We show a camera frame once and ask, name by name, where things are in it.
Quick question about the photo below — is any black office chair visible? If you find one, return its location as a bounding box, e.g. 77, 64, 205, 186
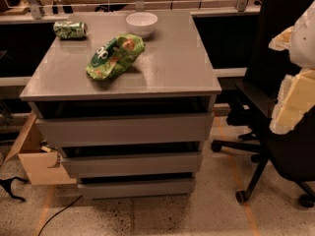
211, 0, 315, 207

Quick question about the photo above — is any green chip bag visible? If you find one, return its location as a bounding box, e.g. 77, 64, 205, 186
86, 33, 146, 80

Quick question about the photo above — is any black strap on floor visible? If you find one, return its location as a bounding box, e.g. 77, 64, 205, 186
0, 176, 30, 203

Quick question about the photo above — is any black floor cable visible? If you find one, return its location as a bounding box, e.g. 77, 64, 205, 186
36, 194, 83, 236

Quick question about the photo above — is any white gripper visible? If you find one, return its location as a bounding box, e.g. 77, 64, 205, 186
270, 69, 315, 135

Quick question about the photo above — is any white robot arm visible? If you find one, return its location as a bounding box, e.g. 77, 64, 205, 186
269, 1, 315, 135

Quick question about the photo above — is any cardboard box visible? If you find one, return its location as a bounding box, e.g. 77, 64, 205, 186
4, 112, 77, 185

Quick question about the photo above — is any grey top drawer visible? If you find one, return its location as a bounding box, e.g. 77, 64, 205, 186
36, 113, 214, 148

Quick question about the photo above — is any grey drawer cabinet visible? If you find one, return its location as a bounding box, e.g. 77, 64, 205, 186
21, 12, 221, 185

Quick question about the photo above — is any green soda can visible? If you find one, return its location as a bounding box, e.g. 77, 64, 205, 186
53, 21, 87, 39

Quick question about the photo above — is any grey drawer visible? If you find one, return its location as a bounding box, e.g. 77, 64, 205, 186
78, 178, 196, 199
61, 152, 203, 178
36, 113, 214, 148

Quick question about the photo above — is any white bowl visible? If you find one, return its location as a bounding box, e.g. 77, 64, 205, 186
126, 12, 158, 37

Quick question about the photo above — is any grey bottom drawer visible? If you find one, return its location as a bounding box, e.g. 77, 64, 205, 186
78, 178, 196, 199

